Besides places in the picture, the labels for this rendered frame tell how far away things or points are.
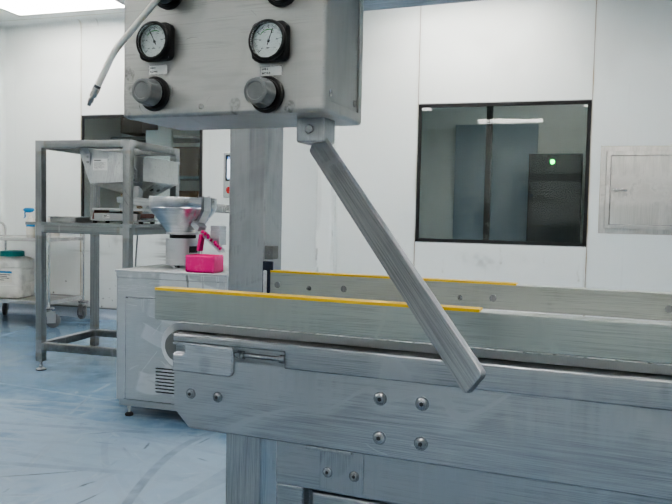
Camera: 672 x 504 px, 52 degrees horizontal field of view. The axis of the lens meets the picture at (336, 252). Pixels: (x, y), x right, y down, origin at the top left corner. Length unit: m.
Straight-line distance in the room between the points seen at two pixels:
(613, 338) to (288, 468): 0.36
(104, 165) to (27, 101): 3.17
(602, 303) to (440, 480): 0.31
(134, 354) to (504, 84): 3.73
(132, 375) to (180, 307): 2.99
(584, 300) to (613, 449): 0.29
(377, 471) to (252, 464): 0.38
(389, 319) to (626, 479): 0.24
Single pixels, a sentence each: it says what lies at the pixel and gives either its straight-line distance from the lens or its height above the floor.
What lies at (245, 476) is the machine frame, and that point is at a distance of 1.09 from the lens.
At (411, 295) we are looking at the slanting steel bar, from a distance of 0.56.
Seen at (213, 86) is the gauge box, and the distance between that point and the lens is 0.69.
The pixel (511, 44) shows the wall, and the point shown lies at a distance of 6.05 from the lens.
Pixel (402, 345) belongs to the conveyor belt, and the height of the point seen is 0.94.
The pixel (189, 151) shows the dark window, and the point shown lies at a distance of 6.72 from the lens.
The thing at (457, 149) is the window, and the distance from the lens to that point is 5.95.
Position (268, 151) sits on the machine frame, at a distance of 1.02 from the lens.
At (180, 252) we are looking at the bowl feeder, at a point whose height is 0.84.
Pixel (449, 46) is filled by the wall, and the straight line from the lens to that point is 6.10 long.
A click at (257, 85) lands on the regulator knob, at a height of 1.17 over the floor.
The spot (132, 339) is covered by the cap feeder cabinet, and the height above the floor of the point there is 0.41.
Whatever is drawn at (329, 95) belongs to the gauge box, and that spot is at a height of 1.17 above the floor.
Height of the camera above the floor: 1.06
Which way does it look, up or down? 3 degrees down
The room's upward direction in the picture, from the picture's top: 1 degrees clockwise
